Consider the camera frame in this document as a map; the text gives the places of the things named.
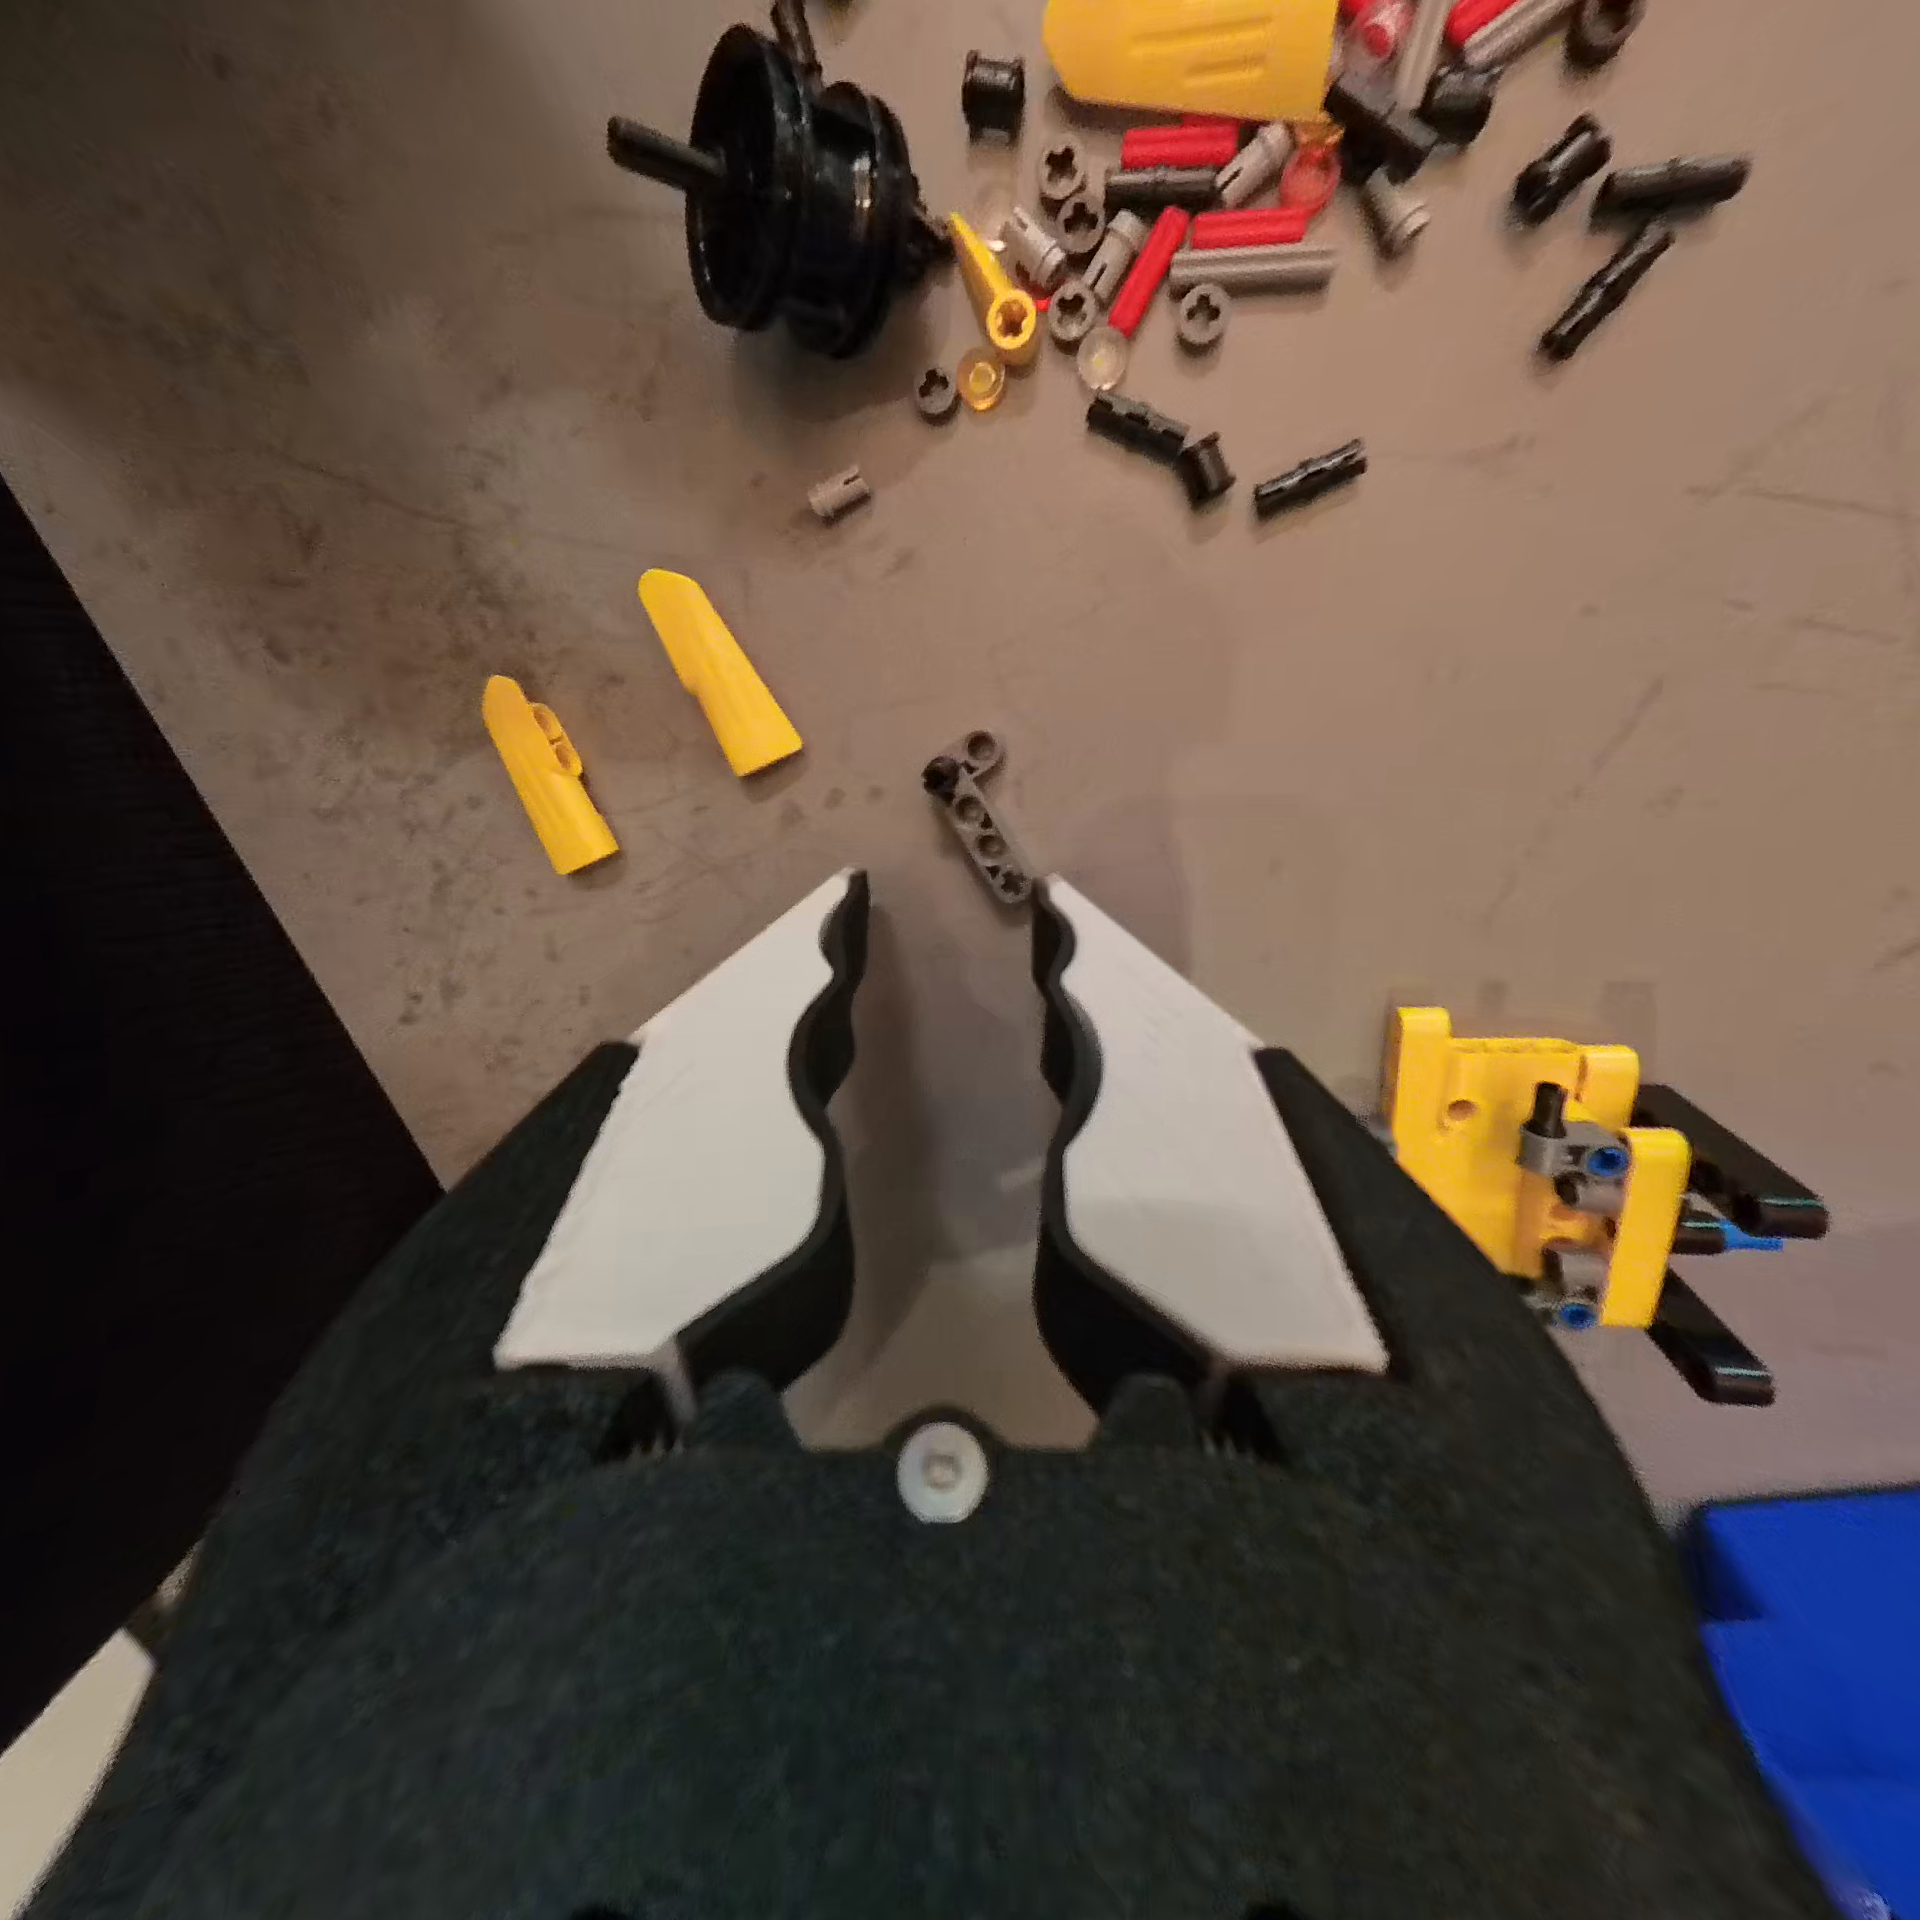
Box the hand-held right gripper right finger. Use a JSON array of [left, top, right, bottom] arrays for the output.
[[1029, 873, 1392, 1419]]

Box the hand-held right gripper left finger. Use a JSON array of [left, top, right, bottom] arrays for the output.
[[491, 864, 876, 1427]]

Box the grey toy beam with holes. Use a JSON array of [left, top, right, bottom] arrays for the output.
[[918, 729, 1047, 912]]

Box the small yellow toy assembly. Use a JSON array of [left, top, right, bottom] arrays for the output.
[[1366, 1000, 1834, 1407]]

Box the yellow curved toy panel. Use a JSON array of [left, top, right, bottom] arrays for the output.
[[479, 671, 621, 878], [635, 567, 806, 780]]

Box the person's dark clothing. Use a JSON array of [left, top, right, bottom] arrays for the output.
[[0, 480, 447, 1749]]

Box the blue plastic box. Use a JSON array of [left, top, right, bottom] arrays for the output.
[[1678, 1480, 1920, 1920]]

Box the yellow thin toy lever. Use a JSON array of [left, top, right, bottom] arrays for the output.
[[943, 211, 1043, 366]]

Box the pile of toy building pieces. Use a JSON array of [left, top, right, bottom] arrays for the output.
[[907, 0, 1757, 518]]

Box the black toy wheel with axle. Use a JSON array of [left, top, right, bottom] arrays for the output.
[[604, 19, 922, 361]]

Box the large yellow toy panel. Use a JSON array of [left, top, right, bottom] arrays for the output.
[[1039, 0, 1342, 126]]

